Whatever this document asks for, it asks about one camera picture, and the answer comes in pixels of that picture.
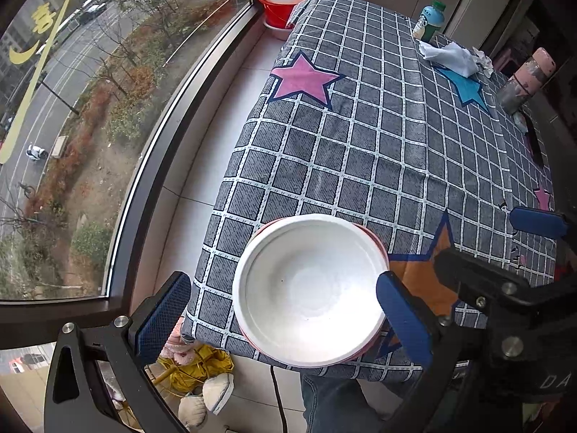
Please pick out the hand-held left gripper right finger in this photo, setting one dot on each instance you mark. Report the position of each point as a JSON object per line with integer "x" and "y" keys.
{"x": 403, "y": 320}

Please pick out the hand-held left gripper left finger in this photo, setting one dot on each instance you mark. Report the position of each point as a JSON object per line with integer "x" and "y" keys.
{"x": 162, "y": 315}

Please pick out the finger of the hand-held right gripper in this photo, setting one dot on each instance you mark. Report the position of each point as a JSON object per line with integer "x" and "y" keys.
{"x": 536, "y": 222}
{"x": 478, "y": 279}

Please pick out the white paper bowl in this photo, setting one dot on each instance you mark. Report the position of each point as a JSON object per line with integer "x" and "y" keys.
{"x": 311, "y": 288}

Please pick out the pink plush toy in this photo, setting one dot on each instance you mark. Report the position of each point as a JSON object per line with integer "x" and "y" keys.
{"x": 180, "y": 352}

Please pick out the plush toy on floor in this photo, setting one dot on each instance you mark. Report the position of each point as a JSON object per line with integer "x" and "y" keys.
{"x": 212, "y": 363}

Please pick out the small white packet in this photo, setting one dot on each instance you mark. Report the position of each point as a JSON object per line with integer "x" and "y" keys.
{"x": 519, "y": 121}

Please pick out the person's jeans leg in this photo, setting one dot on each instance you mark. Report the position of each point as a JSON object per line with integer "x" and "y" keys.
{"x": 333, "y": 406}

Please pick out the pink grey thermos flask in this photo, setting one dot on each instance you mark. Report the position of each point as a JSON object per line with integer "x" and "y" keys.
{"x": 523, "y": 85}

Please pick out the red plastic stool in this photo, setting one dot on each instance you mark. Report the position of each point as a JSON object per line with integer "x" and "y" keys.
{"x": 505, "y": 61}

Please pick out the grey checked star tablecloth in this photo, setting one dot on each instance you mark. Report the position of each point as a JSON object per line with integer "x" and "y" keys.
{"x": 360, "y": 144}

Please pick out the crumpled white cloth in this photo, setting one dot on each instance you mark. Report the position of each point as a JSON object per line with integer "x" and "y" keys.
{"x": 450, "y": 56}

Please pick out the green capped drink bottle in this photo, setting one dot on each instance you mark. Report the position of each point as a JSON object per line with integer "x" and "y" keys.
{"x": 430, "y": 22}

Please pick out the white plastic basin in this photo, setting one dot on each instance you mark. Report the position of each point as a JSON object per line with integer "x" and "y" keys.
{"x": 279, "y": 34}

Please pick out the red plastic bucket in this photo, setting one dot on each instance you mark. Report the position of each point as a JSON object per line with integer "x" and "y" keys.
{"x": 277, "y": 13}

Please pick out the dark window frame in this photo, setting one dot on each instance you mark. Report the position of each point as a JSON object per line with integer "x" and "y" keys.
{"x": 148, "y": 167}

